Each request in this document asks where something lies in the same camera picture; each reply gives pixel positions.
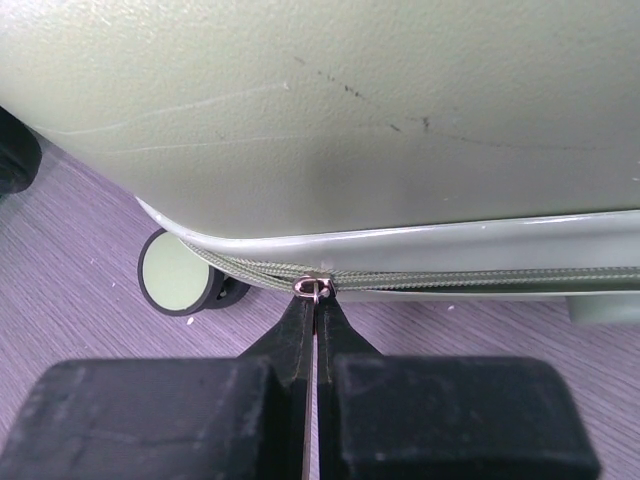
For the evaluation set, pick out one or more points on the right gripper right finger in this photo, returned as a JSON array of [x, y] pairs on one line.
[[441, 417]]

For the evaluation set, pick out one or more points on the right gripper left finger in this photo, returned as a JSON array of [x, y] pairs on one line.
[[245, 417]]

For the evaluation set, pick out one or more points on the green hard-shell suitcase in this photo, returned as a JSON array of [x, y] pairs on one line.
[[394, 150]]

